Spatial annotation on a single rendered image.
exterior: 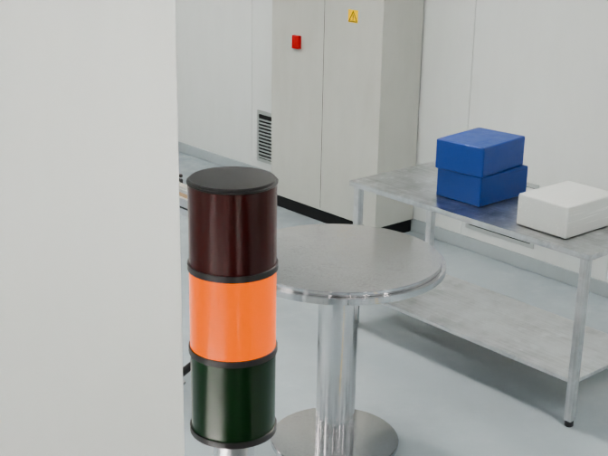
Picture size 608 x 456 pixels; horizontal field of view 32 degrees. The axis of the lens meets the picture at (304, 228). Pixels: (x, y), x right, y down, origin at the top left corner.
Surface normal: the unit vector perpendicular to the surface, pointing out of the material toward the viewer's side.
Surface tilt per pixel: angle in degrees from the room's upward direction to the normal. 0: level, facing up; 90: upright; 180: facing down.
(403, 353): 0
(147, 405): 90
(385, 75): 90
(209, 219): 90
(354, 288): 0
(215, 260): 90
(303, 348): 0
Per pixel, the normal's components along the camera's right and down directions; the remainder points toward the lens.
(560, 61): -0.76, 0.19
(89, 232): 0.65, 0.25
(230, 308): 0.00, 0.31
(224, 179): 0.02, -0.95
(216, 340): -0.30, 0.29
